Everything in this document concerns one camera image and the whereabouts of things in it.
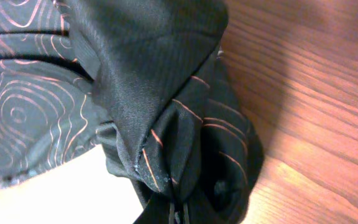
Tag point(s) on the black orange-patterned jersey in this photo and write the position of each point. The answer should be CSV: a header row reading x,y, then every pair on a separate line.
x,y
145,80

